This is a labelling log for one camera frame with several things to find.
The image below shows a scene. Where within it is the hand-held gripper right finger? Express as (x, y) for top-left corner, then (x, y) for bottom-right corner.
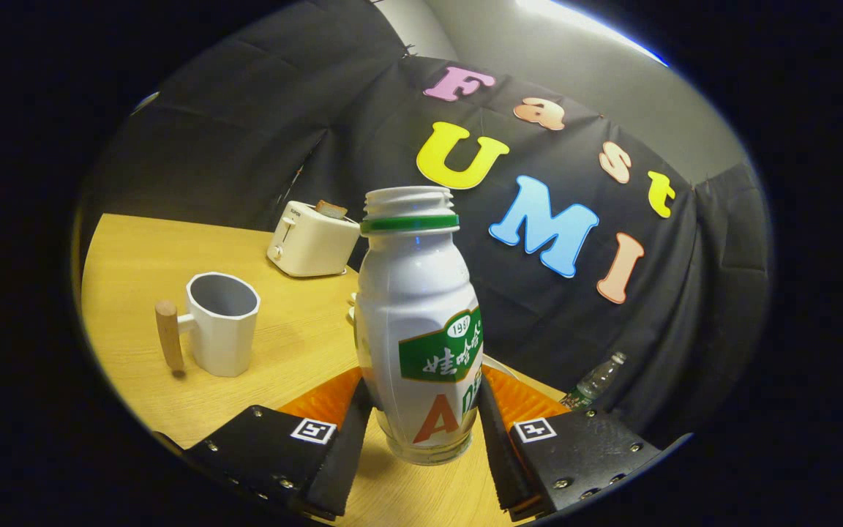
(474, 365), (664, 522)

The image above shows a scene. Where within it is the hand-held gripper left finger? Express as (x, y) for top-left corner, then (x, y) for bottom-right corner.
(181, 366), (375, 522)

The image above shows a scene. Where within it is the white cup wooden handle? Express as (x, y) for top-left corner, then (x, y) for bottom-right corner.
(155, 272), (261, 378)

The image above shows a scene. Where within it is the white juice bottle green label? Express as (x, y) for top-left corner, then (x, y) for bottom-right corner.
(354, 185), (484, 466)

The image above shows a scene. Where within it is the clear plastic water bottle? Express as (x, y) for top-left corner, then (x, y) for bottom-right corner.
(559, 351), (627, 411)

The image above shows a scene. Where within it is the wooden table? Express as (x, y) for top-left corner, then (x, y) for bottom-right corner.
(79, 213), (569, 527)

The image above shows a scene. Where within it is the white toaster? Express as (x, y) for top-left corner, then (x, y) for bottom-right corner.
(266, 200), (361, 278)

